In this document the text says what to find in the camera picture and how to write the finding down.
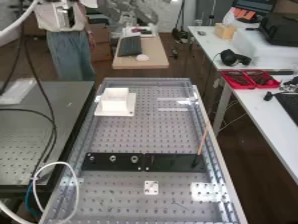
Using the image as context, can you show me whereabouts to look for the small white box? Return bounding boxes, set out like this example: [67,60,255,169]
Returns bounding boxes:
[93,87,138,118]

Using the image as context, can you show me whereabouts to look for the clear box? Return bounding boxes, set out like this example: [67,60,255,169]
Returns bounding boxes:
[38,77,250,224]

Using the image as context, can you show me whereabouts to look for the wooden desk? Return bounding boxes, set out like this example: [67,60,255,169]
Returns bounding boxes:
[110,32,171,71]

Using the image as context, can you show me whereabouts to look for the thin stick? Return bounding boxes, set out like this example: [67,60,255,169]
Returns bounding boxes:
[193,128,210,167]

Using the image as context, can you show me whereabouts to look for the black plate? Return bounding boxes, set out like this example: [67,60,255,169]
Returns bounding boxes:
[82,152,208,174]

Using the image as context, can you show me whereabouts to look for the white mouse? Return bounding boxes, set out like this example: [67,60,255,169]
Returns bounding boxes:
[134,54,151,62]

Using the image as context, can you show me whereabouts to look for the black keyboard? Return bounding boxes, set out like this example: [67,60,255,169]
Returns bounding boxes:
[115,34,143,58]
[272,92,298,127]

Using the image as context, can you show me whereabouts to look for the red tray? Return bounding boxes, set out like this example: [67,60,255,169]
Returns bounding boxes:
[219,70,258,91]
[246,69,282,89]

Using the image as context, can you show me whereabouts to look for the black headphones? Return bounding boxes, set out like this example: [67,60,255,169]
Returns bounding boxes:
[219,48,252,67]

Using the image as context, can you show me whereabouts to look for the person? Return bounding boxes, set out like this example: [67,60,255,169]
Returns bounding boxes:
[33,0,98,82]

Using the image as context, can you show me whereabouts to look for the long white desk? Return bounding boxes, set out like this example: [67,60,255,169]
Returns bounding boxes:
[211,74,298,186]

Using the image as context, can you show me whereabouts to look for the small cardboard box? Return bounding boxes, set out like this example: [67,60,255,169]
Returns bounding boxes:
[214,22,238,41]

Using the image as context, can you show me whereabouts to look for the small white square bracket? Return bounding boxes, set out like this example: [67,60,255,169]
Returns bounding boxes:
[142,180,159,196]

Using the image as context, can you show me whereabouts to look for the black cable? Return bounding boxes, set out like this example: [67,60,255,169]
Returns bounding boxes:
[0,107,58,144]
[0,24,26,96]
[20,33,58,183]

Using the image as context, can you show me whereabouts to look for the white cable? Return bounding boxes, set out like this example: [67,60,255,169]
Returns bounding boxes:
[25,161,82,224]

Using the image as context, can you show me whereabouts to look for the blue cable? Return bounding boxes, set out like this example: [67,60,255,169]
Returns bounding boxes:
[24,182,37,216]

